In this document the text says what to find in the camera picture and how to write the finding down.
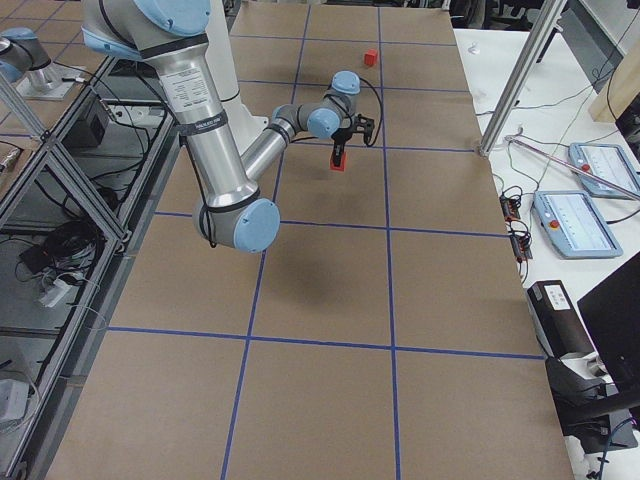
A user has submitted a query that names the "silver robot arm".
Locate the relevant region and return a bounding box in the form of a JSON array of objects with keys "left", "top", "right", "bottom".
[{"left": 82, "top": 1, "right": 361, "bottom": 253}]

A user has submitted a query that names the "red wooden cube far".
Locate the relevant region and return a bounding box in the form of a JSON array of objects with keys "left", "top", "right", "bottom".
[{"left": 363, "top": 49, "right": 379, "bottom": 67}]

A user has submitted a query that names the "red wooden cube carried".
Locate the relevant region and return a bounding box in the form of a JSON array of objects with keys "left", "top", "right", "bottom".
[{"left": 329, "top": 153, "right": 347, "bottom": 172}]

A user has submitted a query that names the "small circuit board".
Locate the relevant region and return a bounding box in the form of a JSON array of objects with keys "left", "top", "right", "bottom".
[{"left": 499, "top": 195, "right": 521, "bottom": 221}]

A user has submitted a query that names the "black computer monitor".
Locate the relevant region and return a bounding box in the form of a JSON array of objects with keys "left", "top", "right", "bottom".
[{"left": 578, "top": 254, "right": 639, "bottom": 391}]

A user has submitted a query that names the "aluminium frame post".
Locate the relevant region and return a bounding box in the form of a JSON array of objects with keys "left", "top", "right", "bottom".
[{"left": 478, "top": 0, "right": 567, "bottom": 157}]

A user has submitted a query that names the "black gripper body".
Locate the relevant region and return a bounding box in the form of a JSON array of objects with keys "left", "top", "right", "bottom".
[{"left": 333, "top": 127, "right": 350, "bottom": 144}]

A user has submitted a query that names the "teach pendant tablet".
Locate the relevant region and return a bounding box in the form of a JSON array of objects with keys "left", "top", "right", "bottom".
[
  {"left": 533, "top": 190, "right": 623, "bottom": 259},
  {"left": 569, "top": 143, "right": 639, "bottom": 200}
]

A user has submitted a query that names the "near teach pendant tablet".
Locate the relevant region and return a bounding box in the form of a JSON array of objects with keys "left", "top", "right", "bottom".
[{"left": 533, "top": 190, "right": 623, "bottom": 259}]

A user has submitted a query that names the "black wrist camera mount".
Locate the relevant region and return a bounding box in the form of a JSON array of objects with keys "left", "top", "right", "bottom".
[{"left": 349, "top": 114, "right": 375, "bottom": 147}]

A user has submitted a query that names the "metal rod with handle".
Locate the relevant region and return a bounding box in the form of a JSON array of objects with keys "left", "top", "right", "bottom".
[{"left": 504, "top": 135, "right": 639, "bottom": 200}]

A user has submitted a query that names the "black cardboard box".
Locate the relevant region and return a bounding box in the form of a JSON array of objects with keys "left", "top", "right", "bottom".
[{"left": 526, "top": 280, "right": 596, "bottom": 359}]

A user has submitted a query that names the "black power adapter box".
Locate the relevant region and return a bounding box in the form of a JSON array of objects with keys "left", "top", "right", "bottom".
[{"left": 62, "top": 95, "right": 110, "bottom": 149}]

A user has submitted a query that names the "far teach pendant tablet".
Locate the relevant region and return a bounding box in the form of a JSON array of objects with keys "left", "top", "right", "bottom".
[{"left": 569, "top": 143, "right": 639, "bottom": 200}]

